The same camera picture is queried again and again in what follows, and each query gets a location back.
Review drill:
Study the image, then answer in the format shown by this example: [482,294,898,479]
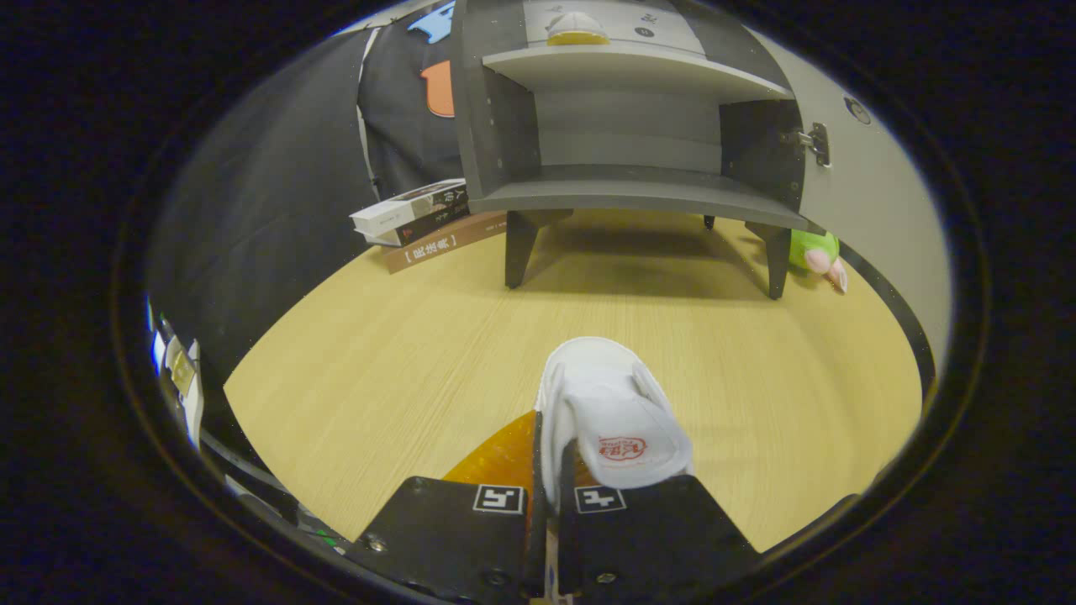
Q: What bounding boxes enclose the white slipper shoe red print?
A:
[535,336,695,513]

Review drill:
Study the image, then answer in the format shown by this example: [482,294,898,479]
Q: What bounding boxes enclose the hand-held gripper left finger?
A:
[353,410,547,602]

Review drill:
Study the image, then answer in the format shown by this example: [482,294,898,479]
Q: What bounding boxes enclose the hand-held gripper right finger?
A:
[556,439,762,599]

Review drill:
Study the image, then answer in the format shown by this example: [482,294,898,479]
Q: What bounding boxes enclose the white side table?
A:
[156,336,205,450]

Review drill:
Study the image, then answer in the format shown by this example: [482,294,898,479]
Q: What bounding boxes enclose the pink and green plush toy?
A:
[788,229,850,295]

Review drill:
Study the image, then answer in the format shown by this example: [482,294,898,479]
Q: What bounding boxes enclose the metal door hinge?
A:
[780,122,831,167]

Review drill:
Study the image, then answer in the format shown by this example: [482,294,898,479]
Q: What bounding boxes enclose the white slipper shoe yellow sole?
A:
[546,10,610,47]

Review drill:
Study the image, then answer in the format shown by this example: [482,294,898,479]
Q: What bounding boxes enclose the black backdrop cloth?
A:
[145,0,467,387]

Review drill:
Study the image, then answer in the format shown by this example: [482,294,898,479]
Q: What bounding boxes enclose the dark grey shoe cabinet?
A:
[450,0,812,301]

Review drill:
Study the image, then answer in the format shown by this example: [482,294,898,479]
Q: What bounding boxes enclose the brown book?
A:
[385,210,509,276]

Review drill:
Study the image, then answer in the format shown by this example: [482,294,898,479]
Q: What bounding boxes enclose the black book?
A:
[367,202,472,247]

